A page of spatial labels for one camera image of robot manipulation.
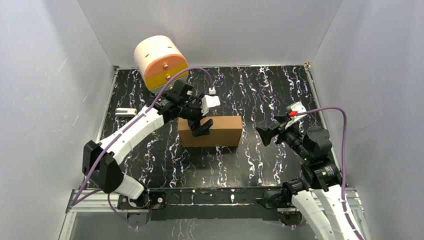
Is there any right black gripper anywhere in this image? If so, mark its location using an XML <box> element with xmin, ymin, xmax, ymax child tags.
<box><xmin>254</xmin><ymin>114</ymin><xmax>312</xmax><ymax>161</ymax></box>

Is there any brown cardboard box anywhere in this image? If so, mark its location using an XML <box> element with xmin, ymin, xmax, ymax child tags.
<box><xmin>177</xmin><ymin>115</ymin><xmax>243</xmax><ymax>148</ymax></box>

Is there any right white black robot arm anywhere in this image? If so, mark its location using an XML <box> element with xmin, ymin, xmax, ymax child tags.
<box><xmin>255</xmin><ymin>116</ymin><xmax>364</xmax><ymax>240</ymax></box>

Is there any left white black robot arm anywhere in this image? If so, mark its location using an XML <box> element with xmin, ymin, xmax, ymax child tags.
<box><xmin>82</xmin><ymin>80</ymin><xmax>220</xmax><ymax>208</ymax></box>

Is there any round white drawer cabinet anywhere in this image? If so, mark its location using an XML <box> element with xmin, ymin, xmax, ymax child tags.
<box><xmin>133</xmin><ymin>35</ymin><xmax>189</xmax><ymax>94</ymax></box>

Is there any small white rectangular block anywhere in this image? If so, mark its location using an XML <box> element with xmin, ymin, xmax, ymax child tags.
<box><xmin>115</xmin><ymin>108</ymin><xmax>138</xmax><ymax>118</ymax></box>

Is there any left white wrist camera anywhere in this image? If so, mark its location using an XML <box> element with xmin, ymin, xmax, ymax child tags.
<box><xmin>201</xmin><ymin>95</ymin><xmax>221</xmax><ymax>116</ymax></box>

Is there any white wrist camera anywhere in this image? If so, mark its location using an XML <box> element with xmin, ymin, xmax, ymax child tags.
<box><xmin>201</xmin><ymin>95</ymin><xmax>221</xmax><ymax>116</ymax></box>
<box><xmin>284</xmin><ymin>101</ymin><xmax>307</xmax><ymax>129</ymax></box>

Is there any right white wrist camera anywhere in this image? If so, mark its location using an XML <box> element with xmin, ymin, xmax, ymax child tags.
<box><xmin>284</xmin><ymin>101</ymin><xmax>307</xmax><ymax>129</ymax></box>

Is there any aluminium front rail frame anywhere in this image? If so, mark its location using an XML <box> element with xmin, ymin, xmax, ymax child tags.
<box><xmin>58</xmin><ymin>187</ymin><xmax>372</xmax><ymax>240</ymax></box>

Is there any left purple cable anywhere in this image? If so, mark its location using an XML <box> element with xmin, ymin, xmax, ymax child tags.
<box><xmin>70</xmin><ymin>66</ymin><xmax>217</xmax><ymax>229</ymax></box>

